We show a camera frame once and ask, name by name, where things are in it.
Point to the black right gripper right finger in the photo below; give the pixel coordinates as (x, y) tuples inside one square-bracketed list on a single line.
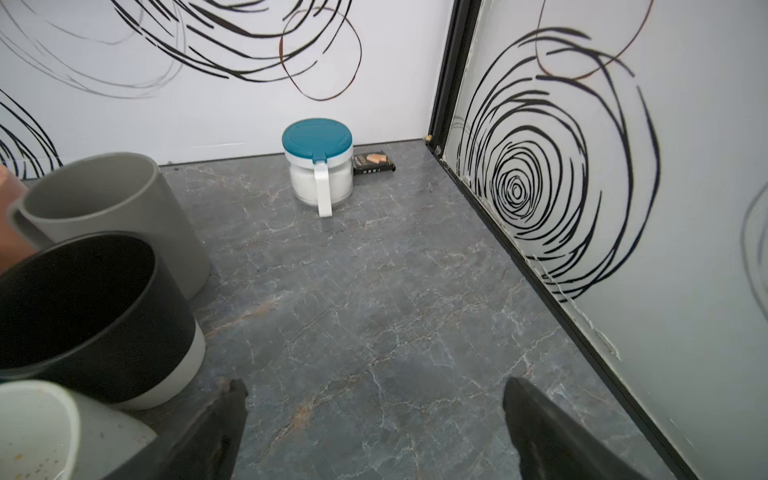
[(552, 445)]

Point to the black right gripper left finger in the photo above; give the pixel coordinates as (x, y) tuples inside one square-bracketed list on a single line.
[(202, 446)]

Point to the cream speckled mug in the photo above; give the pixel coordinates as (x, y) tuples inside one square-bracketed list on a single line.
[(50, 432)]

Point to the black and white mug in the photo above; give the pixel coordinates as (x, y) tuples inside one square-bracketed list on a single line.
[(102, 315)]

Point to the dark grey mug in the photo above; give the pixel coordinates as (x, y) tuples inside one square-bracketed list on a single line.
[(113, 192)]

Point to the teal lidded white mug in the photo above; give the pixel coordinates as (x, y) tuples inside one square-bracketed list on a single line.
[(319, 152)]

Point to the small black box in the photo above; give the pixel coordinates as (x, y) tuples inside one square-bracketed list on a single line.
[(373, 162)]

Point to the black corner frame post right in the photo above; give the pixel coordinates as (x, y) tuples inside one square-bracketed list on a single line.
[(461, 29)]

